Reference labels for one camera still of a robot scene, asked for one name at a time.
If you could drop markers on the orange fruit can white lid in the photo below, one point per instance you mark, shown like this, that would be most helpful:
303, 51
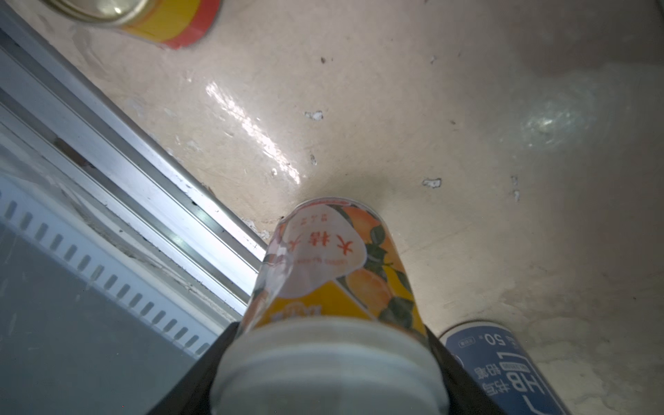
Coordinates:
332, 326

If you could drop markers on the oval gold fish tin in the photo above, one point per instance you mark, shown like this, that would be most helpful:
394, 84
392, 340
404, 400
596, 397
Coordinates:
171, 24

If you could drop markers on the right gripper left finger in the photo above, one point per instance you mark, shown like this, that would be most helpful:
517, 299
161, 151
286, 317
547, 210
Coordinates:
191, 394

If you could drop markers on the aluminium front rail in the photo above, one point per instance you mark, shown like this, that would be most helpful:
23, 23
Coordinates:
84, 184

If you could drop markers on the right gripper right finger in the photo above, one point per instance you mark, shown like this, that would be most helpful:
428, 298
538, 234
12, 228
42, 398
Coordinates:
465, 396

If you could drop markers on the clear tube blue lid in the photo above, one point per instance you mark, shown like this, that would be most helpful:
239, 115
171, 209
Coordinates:
491, 354

